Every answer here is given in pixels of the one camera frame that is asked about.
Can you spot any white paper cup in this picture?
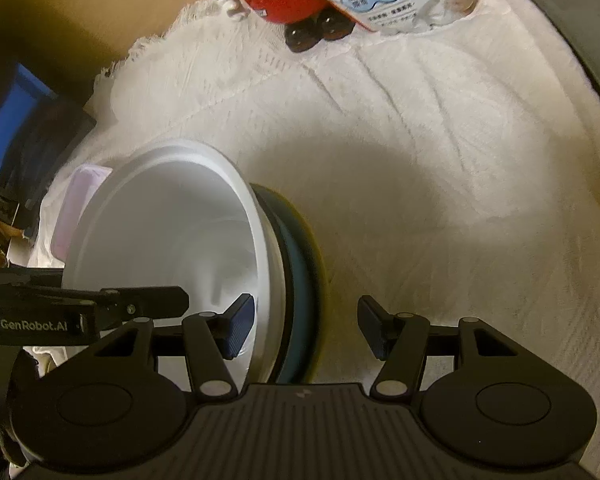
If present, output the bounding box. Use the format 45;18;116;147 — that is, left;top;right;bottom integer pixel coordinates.
61;139;277;387

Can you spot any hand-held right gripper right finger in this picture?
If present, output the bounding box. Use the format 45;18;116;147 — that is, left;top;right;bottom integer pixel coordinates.
357;296;531;401

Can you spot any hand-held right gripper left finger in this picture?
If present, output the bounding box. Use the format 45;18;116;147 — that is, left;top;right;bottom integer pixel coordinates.
87;294;255;402

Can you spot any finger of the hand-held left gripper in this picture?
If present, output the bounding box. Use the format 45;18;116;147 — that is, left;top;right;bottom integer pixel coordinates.
99;286;191;337

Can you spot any white towel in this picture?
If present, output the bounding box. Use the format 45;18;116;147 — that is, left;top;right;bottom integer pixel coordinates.
27;0;600;461

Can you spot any lavender plastic container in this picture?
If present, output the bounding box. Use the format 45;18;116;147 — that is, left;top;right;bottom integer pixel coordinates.
52;162;112;262

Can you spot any blue bowl with white inside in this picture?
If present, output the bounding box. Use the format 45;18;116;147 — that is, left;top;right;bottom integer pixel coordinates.
252;182;322;385

